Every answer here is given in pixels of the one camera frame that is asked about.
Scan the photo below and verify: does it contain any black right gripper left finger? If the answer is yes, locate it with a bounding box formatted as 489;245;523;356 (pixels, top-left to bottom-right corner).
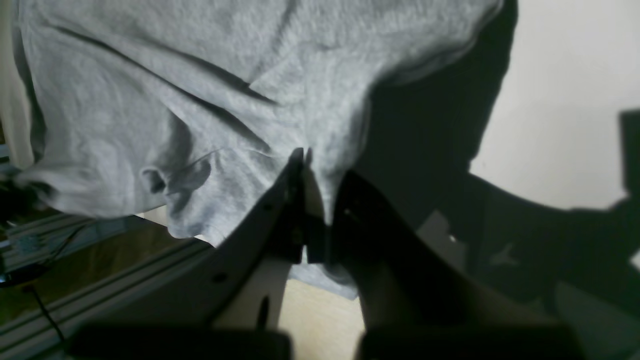
100;148;307;338

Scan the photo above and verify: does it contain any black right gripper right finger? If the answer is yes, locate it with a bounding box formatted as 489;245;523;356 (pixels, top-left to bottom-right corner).
330;172;570;360

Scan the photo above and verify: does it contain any grey t-shirt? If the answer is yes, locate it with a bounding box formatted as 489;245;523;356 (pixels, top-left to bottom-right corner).
12;0;503;301

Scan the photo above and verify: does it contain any aluminium table frame rail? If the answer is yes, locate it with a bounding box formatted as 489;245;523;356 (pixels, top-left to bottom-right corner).
1;216;211;360

